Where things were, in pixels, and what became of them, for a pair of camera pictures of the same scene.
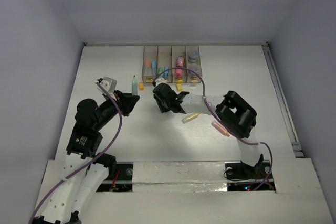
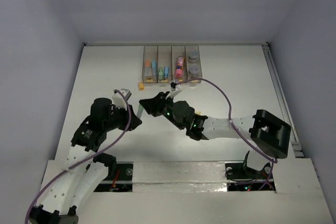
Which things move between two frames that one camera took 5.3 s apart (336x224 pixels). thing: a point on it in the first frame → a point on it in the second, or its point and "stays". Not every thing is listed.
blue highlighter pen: [154, 68] stays
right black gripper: [164, 109] → [154, 107]
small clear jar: [192, 56] stays
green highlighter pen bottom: [134, 86] → [140, 110]
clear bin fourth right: [192, 61] stays
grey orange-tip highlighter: [147, 70] stays
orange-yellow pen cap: [141, 86] stays
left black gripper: [122, 102] → [128, 118]
